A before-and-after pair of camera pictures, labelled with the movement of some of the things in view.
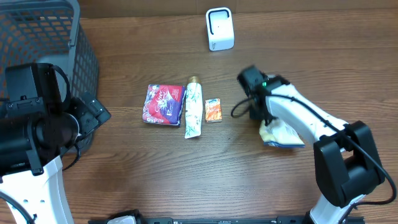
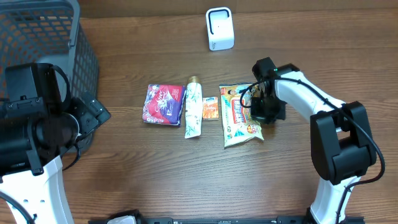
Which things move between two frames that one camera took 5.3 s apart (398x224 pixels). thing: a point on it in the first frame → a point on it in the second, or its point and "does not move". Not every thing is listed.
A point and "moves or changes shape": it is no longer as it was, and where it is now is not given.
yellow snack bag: [277, 134] → [238, 124]
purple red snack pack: [163, 104] does not move
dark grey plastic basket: [40, 32] does not move
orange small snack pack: [213, 111] moves or changes shape
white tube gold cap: [194, 107] does not move
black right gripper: [255, 115] does not move
